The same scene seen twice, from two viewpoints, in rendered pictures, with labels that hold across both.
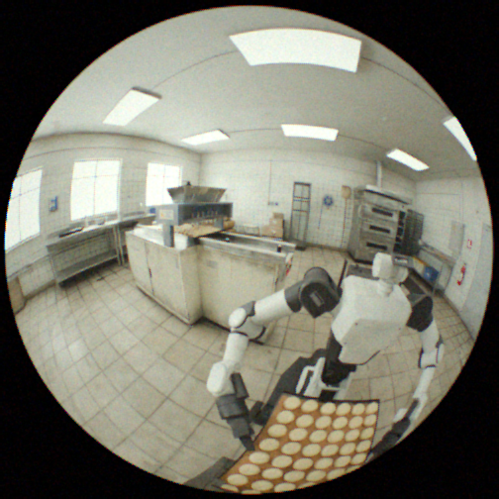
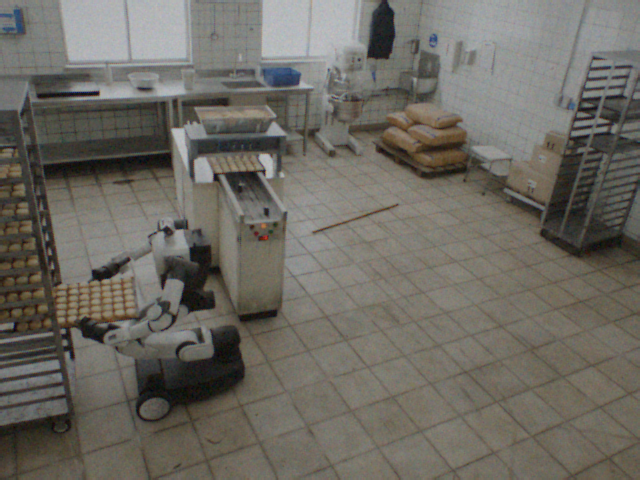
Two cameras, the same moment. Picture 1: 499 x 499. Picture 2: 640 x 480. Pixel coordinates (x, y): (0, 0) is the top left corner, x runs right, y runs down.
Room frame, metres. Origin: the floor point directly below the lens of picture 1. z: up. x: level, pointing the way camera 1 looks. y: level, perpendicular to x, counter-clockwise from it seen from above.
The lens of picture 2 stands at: (-1.11, -2.75, 2.52)
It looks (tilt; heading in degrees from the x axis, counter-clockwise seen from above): 28 degrees down; 42
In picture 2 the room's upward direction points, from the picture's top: 5 degrees clockwise
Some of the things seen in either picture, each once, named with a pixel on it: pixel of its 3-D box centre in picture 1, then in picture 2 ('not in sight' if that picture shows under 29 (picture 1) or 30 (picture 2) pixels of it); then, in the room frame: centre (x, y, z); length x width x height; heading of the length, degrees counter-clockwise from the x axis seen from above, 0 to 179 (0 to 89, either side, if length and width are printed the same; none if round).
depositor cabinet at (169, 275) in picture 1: (171, 265); (223, 195); (1.66, 0.93, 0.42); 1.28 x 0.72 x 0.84; 64
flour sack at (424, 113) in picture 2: not in sight; (432, 115); (4.97, 0.97, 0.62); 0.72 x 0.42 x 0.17; 78
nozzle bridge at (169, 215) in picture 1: (197, 220); (235, 151); (1.45, 0.51, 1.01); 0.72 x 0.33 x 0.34; 154
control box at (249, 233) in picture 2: (286, 265); (263, 230); (1.07, -0.28, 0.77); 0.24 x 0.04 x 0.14; 154
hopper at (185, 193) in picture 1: (197, 194); (235, 121); (1.45, 0.51, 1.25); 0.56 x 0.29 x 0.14; 154
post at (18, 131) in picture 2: not in sight; (47, 284); (-0.34, -0.34, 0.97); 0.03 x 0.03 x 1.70; 64
